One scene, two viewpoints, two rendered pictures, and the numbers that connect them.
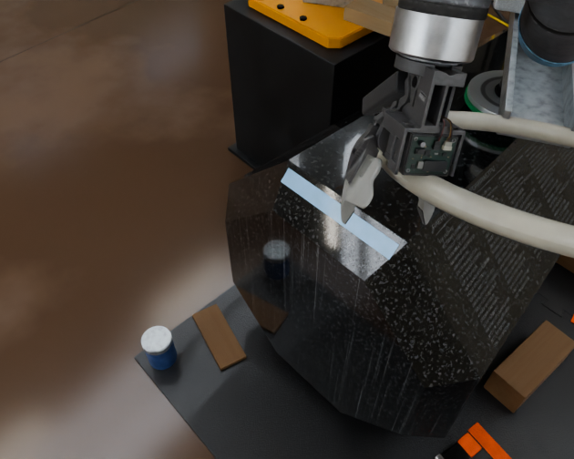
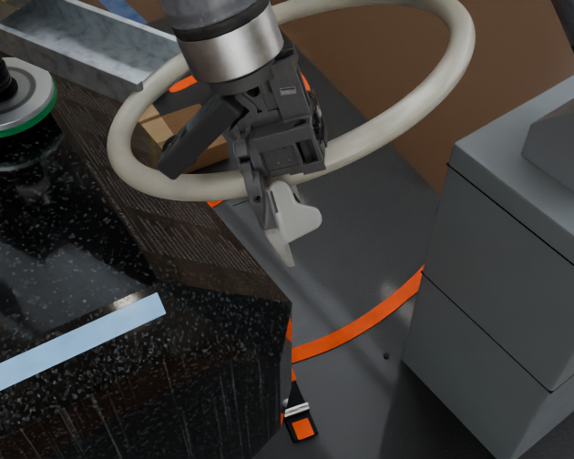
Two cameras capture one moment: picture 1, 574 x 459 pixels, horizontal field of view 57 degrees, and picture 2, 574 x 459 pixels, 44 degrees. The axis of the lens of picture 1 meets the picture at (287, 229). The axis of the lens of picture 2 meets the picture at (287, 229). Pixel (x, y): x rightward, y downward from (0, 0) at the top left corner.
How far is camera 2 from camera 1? 0.51 m
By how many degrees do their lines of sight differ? 48
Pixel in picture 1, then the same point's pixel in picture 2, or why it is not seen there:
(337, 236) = (97, 362)
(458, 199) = (373, 135)
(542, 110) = (127, 63)
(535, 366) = not seen: hidden behind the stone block
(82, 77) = not seen: outside the picture
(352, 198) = (291, 235)
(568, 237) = (444, 82)
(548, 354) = not seen: hidden behind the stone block
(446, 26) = (269, 17)
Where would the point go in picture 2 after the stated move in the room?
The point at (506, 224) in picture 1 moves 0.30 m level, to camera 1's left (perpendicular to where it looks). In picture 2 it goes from (415, 114) to (369, 364)
